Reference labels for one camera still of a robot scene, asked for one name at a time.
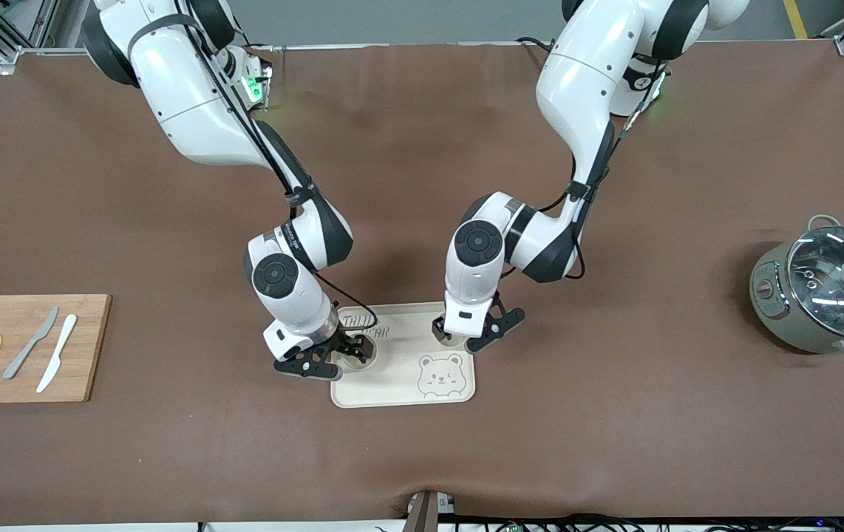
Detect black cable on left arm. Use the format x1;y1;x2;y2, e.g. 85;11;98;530
500;63;671;282

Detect brown table cover sheet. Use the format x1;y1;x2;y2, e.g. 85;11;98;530
0;41;844;527

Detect grey clamp with brown post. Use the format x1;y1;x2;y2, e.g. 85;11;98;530
406;489;457;532

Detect cream bear print tray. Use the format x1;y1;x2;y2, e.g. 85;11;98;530
330;301;477;409

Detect grey green electric pot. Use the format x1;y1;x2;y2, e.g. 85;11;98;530
749;214;844;363

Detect black right arm base cable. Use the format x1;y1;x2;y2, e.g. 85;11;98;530
234;30;276;71

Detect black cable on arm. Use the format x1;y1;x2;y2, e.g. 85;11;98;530
500;63;671;282
126;13;381;333

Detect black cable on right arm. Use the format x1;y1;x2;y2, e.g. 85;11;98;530
126;13;381;333

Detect bamboo cutting board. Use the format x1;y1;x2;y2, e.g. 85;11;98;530
0;294;112;404

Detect white plastic knife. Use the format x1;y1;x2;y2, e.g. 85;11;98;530
36;314;78;394

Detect glass pot lid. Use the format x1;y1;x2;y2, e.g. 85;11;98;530
786;225;844;330

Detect white IKEA cup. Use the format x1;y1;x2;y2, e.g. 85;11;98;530
433;314;472;349
339;334;380;372

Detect grey plastic knife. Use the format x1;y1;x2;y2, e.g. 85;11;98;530
2;307;59;381

